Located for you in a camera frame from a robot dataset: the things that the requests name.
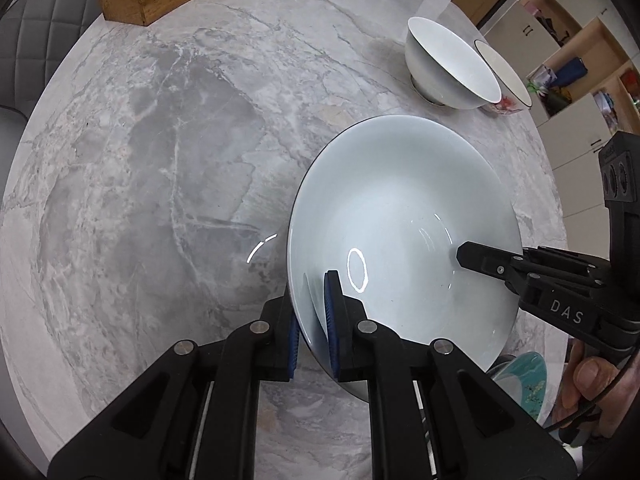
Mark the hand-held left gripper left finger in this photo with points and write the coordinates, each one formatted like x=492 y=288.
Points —
x=225 y=390

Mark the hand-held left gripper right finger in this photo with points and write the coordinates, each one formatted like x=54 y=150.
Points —
x=400 y=390

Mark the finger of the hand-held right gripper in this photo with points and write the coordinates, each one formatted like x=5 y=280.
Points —
x=555 y=305
x=570 y=262

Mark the large white bowl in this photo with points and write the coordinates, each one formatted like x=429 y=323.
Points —
x=405 y=230

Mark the person's left hand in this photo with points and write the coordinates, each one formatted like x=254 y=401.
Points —
x=592 y=382

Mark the small teal floral plate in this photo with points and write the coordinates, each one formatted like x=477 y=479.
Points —
x=525 y=385

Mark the blue bag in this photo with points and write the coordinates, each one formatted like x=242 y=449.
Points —
x=570 y=72

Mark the white shopping bag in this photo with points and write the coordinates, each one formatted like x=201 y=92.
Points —
x=540 y=79

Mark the floral cream bowl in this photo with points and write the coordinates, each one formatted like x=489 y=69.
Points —
x=510 y=92

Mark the small white bowl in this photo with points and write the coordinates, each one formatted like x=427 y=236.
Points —
x=445 y=67

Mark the grey quilted chair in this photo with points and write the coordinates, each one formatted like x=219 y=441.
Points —
x=40 y=20

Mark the white wall cabinet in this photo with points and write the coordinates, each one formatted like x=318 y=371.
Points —
x=585 y=110

